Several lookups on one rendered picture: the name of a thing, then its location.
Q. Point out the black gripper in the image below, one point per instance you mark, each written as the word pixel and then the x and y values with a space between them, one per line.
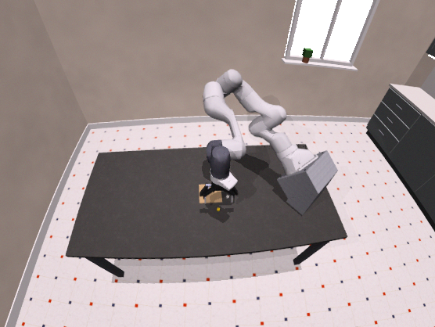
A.
pixel 209 188

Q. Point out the tan mat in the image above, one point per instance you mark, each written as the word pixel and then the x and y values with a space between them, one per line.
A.
pixel 214 197

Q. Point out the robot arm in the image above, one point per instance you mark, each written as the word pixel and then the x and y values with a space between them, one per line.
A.
pixel 225 150

